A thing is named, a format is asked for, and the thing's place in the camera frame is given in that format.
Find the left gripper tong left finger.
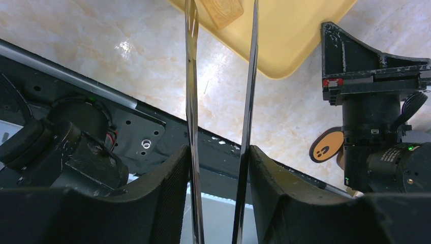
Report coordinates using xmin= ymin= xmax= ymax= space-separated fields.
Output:
xmin=184 ymin=0 xmax=204 ymax=243

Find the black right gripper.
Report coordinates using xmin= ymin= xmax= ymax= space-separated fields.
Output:
xmin=321 ymin=22 xmax=430 ymax=193

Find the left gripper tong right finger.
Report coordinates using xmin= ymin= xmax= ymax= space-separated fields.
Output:
xmin=232 ymin=1 xmax=259 ymax=243

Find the rectangular yellow biscuit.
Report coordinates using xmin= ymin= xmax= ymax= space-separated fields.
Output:
xmin=201 ymin=0 xmax=244 ymax=29

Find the yellow serving tray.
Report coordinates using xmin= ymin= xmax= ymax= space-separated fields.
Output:
xmin=166 ymin=0 xmax=358 ymax=80

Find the black and yellow round coaster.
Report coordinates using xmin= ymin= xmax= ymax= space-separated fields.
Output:
xmin=309 ymin=127 xmax=344 ymax=163

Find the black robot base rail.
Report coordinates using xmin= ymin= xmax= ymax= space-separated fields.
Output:
xmin=0 ymin=39 xmax=354 ymax=204

